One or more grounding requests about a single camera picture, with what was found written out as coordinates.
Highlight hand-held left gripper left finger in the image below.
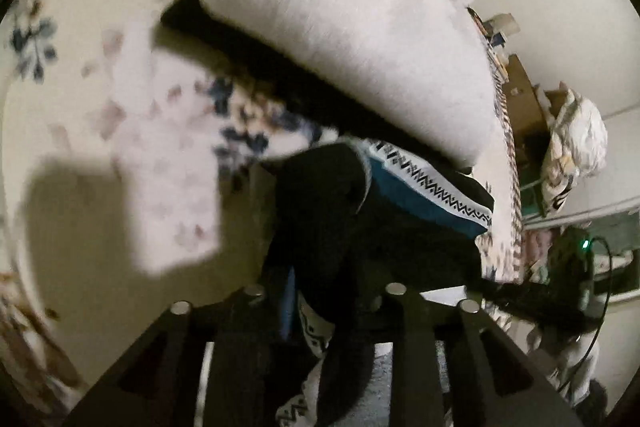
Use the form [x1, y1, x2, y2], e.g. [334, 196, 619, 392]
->
[65, 284, 274, 427]

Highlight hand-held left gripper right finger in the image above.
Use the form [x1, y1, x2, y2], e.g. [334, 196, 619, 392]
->
[370, 282, 584, 427]

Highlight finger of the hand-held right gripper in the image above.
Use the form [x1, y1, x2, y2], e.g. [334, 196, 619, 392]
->
[480, 279, 551, 324]

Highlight striped knit sweater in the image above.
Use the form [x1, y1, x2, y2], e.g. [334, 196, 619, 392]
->
[260, 139, 496, 427]

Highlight pink folded clothes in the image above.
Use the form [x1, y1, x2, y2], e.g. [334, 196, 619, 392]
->
[522, 232, 549, 279]

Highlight white crumpled duvet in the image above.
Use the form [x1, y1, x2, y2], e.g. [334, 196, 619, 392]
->
[542, 88, 609, 216]

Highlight large cardboard box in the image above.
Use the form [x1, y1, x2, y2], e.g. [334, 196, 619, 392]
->
[502, 54, 551, 138]

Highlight white pillow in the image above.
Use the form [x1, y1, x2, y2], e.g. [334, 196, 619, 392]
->
[197, 0, 503, 170]

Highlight black cable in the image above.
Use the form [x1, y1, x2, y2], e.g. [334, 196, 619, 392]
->
[555, 236, 614, 394]

